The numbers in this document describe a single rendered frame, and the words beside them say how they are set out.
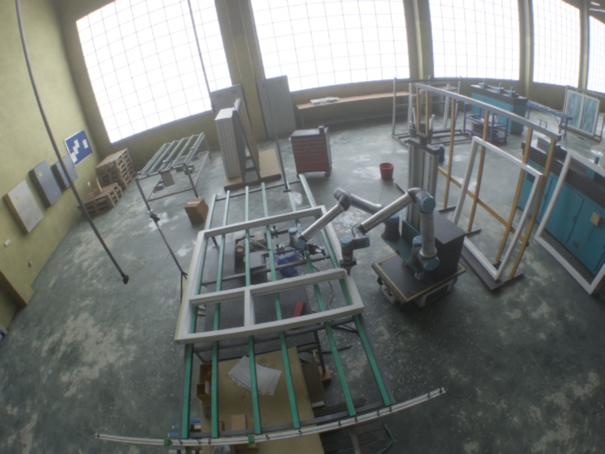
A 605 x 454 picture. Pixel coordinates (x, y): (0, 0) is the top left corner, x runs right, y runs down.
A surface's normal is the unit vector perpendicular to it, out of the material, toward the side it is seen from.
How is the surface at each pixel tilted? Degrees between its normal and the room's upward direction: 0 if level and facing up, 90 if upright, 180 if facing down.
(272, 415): 0
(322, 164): 90
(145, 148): 90
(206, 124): 90
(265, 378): 0
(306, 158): 90
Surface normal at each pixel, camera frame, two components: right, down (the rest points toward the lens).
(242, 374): -0.15, -0.81
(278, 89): 0.17, 0.55
